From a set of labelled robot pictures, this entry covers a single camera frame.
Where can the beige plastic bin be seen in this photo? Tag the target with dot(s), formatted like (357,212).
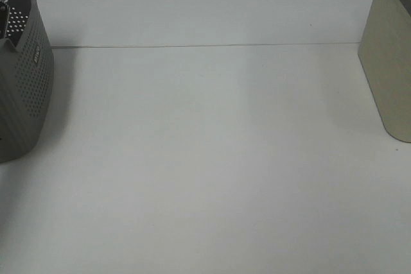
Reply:
(384,53)

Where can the grey perforated plastic basket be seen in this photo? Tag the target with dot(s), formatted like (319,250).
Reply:
(27,72)

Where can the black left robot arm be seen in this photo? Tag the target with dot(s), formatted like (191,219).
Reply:
(4,17)

